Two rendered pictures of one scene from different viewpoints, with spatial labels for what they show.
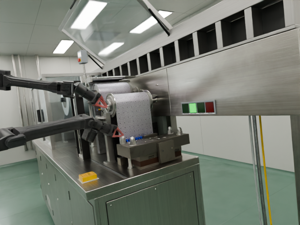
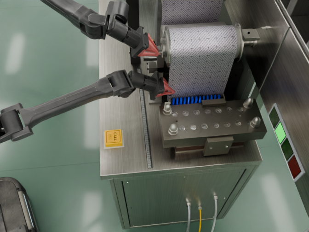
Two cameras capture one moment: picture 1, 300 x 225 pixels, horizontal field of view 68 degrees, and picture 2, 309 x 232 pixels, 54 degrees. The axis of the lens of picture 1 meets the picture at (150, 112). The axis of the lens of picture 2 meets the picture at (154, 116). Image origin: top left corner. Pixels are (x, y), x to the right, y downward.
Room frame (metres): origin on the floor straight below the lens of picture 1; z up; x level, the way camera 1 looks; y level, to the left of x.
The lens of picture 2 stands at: (0.57, -0.09, 2.02)
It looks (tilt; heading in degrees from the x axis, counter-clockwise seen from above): 55 degrees down; 25
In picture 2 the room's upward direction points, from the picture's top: 1 degrees clockwise
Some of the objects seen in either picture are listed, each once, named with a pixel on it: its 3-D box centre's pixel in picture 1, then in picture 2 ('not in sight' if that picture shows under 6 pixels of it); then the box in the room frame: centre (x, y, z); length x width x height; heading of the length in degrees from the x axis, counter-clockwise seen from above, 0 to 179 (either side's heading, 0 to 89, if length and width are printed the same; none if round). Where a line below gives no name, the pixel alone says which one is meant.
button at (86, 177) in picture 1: (87, 176); (113, 138); (1.09, 0.34, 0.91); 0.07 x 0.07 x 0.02; 32
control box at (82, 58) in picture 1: (81, 57); not in sight; (1.83, 0.50, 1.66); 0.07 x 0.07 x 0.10; 40
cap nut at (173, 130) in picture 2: (132, 140); (173, 128); (1.16, 0.11, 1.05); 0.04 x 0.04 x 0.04
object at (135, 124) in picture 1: (135, 126); (197, 83); (1.36, 0.10, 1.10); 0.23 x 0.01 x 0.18; 122
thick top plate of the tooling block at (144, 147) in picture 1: (154, 143); (210, 122); (1.28, 0.00, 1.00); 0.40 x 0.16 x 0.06; 122
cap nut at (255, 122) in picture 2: (179, 130); (256, 121); (1.33, -0.16, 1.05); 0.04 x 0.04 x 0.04
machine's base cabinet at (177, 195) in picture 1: (89, 191); (152, 43); (2.17, 0.69, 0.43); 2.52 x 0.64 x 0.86; 32
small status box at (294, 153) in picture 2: (197, 107); (284, 141); (1.19, -0.25, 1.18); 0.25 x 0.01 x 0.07; 32
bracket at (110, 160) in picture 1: (106, 138); (154, 77); (1.36, 0.28, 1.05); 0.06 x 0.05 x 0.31; 122
